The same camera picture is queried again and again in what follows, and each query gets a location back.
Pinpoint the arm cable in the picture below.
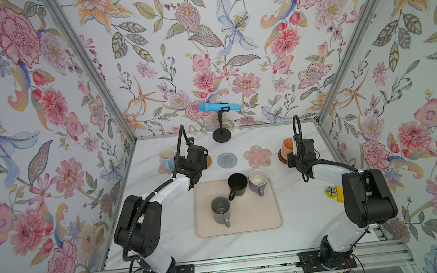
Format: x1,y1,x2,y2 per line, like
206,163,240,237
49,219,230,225
289,108,371,273
108,122,210,273

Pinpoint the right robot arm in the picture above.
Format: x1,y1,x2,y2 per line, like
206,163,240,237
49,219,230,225
287,135,398,270

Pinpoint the pink flower silicone coaster right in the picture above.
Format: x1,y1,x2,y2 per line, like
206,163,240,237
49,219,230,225
243,145,272,169

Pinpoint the beige silicone tray mat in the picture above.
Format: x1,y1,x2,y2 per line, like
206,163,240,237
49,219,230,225
194,180,283,238

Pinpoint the light blue cup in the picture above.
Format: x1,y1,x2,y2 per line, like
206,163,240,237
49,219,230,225
159,147,176,171

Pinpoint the grey cup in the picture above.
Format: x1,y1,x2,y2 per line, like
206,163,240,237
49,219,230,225
211,196,231,228

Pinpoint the blue microphone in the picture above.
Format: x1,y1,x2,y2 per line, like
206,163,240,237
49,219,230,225
198,103,242,113

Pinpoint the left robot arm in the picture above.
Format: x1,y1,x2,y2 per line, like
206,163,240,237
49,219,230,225
113,145,208,273

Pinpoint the orange cup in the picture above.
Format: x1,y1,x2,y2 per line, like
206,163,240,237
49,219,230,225
280,138,294,162

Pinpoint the black microphone stand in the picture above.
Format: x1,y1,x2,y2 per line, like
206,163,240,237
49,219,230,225
213,106,232,143

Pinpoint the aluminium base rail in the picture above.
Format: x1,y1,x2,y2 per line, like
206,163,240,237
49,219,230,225
99,240,415,273

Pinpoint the pink flower silicone coaster left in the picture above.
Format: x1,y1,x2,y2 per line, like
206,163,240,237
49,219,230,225
158,165,173,175

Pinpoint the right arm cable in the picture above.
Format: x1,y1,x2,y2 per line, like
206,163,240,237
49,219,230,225
289,108,371,273

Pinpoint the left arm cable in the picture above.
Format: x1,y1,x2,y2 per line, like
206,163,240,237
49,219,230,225
108,122,210,273

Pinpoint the white cup with purple outside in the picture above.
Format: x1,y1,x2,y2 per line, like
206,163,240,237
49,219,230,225
248,168,269,197

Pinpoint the blue woven round coaster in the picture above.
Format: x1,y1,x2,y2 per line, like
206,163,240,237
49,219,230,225
217,152,238,169

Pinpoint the woven rattan round coaster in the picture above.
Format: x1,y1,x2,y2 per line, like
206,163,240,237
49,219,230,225
206,155,212,168

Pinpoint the black cup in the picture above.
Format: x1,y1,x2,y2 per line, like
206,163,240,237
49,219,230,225
227,173,248,201

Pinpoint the brown wooden round coaster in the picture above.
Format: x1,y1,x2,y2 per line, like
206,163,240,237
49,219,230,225
278,150,288,165

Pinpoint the pink flower silicone coaster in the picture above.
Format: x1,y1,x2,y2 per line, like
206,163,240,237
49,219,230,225
158,165,173,175
243,145,272,169

